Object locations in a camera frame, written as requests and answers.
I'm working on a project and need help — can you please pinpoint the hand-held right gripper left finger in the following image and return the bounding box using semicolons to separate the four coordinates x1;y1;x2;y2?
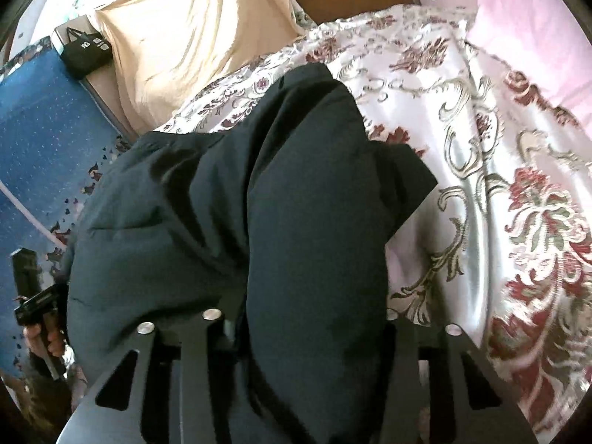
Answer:
55;297;247;444

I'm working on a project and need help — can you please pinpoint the person's left hand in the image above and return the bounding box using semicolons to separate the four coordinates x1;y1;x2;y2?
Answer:
24;323;66;358

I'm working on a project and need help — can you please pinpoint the black bag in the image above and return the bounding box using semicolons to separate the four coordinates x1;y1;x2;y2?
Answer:
59;28;114;79

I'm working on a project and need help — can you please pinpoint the pink curtain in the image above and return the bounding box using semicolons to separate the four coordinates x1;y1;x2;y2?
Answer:
465;0;592;118

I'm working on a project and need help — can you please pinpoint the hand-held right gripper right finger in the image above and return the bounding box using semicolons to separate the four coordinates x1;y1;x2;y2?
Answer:
386;309;540;444

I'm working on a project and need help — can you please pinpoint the grey box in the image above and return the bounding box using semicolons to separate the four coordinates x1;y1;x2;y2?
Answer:
50;15;95;53

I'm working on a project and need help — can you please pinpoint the black jacket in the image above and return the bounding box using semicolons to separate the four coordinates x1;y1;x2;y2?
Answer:
60;62;439;444

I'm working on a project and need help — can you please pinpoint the blue floral printed wall cloth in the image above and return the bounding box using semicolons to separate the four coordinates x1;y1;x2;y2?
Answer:
0;36;136;380

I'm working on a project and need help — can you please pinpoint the floral bedspread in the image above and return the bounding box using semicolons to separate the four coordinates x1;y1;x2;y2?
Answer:
152;4;592;435

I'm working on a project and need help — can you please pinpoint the beige hanging cloth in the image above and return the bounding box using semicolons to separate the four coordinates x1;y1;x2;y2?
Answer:
88;0;308;136

